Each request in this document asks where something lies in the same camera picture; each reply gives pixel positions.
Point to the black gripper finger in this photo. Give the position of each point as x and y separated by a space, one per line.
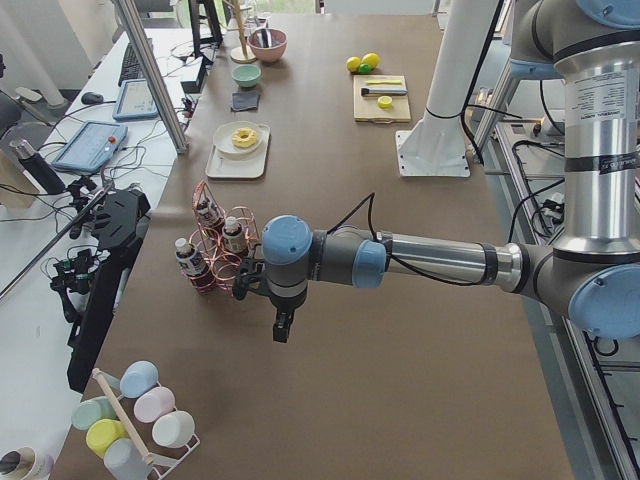
279 331
287 323

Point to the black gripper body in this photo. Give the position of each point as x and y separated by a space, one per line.
286 303

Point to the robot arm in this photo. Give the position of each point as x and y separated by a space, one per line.
590 274

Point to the tea bottle in rack front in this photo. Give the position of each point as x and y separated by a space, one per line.
194 266

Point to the tea bottle in rack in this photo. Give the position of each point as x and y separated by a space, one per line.
209 216
194 266

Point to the tea bottle in rack back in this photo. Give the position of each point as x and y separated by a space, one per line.
209 216

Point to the white serving tray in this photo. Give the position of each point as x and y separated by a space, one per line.
227 161

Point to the cream white cup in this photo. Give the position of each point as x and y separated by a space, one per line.
174 429

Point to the pink cup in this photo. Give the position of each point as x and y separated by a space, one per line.
153 404

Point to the blue cup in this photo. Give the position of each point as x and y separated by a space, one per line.
138 378

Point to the white plate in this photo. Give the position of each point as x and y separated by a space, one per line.
222 137

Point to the glazed donut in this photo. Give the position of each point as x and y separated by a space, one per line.
244 138

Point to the mint green cup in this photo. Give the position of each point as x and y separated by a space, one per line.
90 411

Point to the grey cup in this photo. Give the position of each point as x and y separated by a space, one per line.
123 461

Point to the grey folded cloth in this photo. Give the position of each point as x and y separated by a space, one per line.
245 101

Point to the yellow cup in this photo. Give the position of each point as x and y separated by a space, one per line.
102 434

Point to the wooden cutting board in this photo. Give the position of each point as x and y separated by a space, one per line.
366 109

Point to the lemon half slice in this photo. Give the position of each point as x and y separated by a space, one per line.
385 102

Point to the mint green bowl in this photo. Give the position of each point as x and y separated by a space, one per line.
247 75

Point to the steel muddler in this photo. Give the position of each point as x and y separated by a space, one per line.
376 92

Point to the yellow plastic knife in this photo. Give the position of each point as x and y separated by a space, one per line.
383 82

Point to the yellow lemon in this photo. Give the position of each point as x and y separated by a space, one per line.
353 64
371 58

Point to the blue teach pendant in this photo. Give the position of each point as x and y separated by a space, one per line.
134 102
91 147

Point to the wooden mug tree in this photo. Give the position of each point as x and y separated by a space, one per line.
241 54

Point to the pink bowl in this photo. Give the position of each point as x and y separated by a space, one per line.
272 54

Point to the metal ice scoop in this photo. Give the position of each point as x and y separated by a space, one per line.
265 39

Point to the black keyboard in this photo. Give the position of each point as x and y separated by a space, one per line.
131 68

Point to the computer mouse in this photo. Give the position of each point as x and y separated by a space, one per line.
92 98

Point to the black thermos bottle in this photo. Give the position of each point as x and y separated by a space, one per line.
37 167

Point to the paper cup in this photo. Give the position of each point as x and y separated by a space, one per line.
26 464

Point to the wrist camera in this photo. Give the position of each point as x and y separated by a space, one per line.
249 278

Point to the copper wire bottle rack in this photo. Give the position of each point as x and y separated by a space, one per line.
222 263

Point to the white wire cup rack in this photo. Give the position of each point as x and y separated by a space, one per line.
165 460

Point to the wooden rack handle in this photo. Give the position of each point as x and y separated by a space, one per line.
105 385

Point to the black camera stand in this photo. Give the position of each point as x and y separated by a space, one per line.
88 283

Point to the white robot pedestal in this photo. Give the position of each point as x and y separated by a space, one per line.
436 144

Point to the aluminium frame post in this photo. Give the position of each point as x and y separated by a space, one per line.
128 14

